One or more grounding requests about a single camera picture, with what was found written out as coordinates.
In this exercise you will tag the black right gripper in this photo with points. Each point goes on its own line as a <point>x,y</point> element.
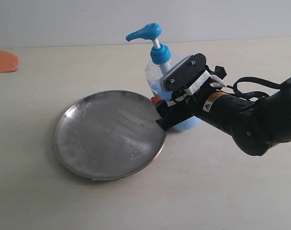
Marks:
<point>186,106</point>

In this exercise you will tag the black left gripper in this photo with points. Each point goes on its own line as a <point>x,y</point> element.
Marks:
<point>9,62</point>

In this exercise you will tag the blue soap pump bottle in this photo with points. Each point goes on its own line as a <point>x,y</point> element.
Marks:
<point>162,62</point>

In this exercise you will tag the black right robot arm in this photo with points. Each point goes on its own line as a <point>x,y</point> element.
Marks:
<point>255,121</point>

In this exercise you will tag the round stainless steel plate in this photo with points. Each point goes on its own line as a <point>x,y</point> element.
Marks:
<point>109,135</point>

